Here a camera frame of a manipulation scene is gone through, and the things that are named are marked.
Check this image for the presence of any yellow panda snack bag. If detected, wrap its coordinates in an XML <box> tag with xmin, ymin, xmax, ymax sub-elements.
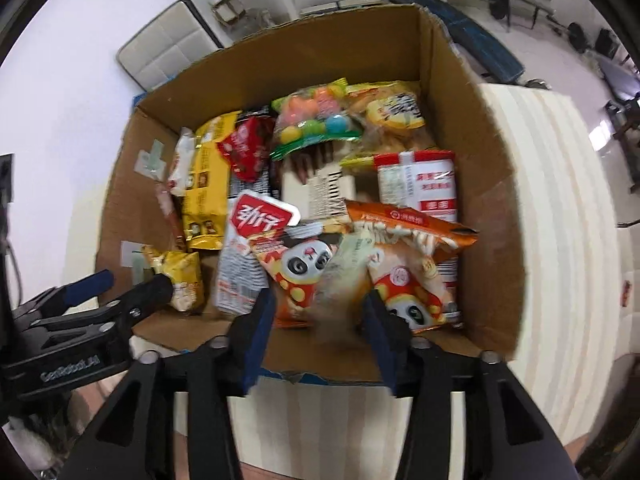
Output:
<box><xmin>142</xmin><ymin>245</ymin><xmax>205</xmax><ymax>313</ymax></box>

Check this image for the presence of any red white jerky pack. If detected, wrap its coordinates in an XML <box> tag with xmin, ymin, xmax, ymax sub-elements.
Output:
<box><xmin>212</xmin><ymin>190</ymin><xmax>300</xmax><ymax>315</ymax></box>

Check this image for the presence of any orange chip bag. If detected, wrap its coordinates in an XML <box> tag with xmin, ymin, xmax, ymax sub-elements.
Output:
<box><xmin>345</xmin><ymin>200</ymin><xmax>478</xmax><ymax>263</ymax></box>

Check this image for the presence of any small pale snack packet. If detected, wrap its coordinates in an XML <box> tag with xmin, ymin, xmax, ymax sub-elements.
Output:
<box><xmin>308</xmin><ymin>230</ymin><xmax>374</xmax><ymax>347</ymax></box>

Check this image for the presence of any orange panda snack bag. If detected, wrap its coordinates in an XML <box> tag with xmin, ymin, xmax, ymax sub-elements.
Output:
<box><xmin>248</xmin><ymin>222</ymin><xmax>344</xmax><ymax>328</ymax></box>

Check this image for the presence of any red triangular chocolate pack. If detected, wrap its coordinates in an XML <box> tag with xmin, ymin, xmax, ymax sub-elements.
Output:
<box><xmin>216</xmin><ymin>114</ymin><xmax>274</xmax><ymax>183</ymax></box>

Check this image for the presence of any white chocolate wafer pack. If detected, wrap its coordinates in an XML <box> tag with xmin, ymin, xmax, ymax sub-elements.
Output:
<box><xmin>281</xmin><ymin>141</ymin><xmax>356</xmax><ymax>220</ymax></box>

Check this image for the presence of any colourful candy bag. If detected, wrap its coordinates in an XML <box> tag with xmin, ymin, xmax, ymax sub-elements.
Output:
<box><xmin>270</xmin><ymin>78</ymin><xmax>362</xmax><ymax>160</ymax></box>

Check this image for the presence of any yellow biscuit bag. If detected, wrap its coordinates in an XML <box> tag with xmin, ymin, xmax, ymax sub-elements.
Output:
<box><xmin>340</xmin><ymin>80</ymin><xmax>437</xmax><ymax>171</ymax></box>

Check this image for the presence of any brown cookie packet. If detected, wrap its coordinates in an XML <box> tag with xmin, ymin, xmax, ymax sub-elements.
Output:
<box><xmin>155</xmin><ymin>182</ymin><xmax>188</xmax><ymax>252</ymax></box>

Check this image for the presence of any white cookie packet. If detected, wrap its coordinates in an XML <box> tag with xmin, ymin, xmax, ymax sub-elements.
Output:
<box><xmin>166</xmin><ymin>127</ymin><xmax>196</xmax><ymax>197</ymax></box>

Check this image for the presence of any black snack pack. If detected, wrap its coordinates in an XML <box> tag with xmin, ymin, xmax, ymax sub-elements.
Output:
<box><xmin>224</xmin><ymin>105</ymin><xmax>280</xmax><ymax>198</ymax></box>

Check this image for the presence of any long red white pack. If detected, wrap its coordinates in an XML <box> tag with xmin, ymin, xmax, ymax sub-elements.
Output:
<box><xmin>374</xmin><ymin>150</ymin><xmax>460</xmax><ymax>333</ymax></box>

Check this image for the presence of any small red packet on chair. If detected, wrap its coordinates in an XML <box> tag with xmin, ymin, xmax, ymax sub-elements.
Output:
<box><xmin>620</xmin><ymin>280</ymin><xmax>632</xmax><ymax>309</ymax></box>

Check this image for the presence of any striped cat table mat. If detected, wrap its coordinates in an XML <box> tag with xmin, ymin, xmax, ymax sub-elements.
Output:
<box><xmin>64</xmin><ymin>81</ymin><xmax>624</xmax><ymax>480</ymax></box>

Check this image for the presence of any white padded chair left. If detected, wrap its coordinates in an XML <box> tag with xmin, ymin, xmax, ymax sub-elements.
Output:
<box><xmin>116</xmin><ymin>0</ymin><xmax>224</xmax><ymax>92</ymax></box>

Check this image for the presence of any dark wooden chair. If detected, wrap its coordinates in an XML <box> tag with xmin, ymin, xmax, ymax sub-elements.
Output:
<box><xmin>604</xmin><ymin>93</ymin><xmax>639</xmax><ymax>194</ymax></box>

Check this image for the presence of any clear water jug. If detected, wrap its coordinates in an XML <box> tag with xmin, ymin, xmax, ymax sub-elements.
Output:
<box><xmin>246</xmin><ymin>8</ymin><xmax>276</xmax><ymax>30</ymax></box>

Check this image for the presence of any small barbell on floor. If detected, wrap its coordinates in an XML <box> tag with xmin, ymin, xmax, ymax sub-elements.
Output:
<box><xmin>547</xmin><ymin>14</ymin><xmax>590</xmax><ymax>54</ymax></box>

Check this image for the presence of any black speaker box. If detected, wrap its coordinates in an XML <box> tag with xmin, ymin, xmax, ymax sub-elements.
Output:
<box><xmin>594</xmin><ymin>28</ymin><xmax>620</xmax><ymax>60</ymax></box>

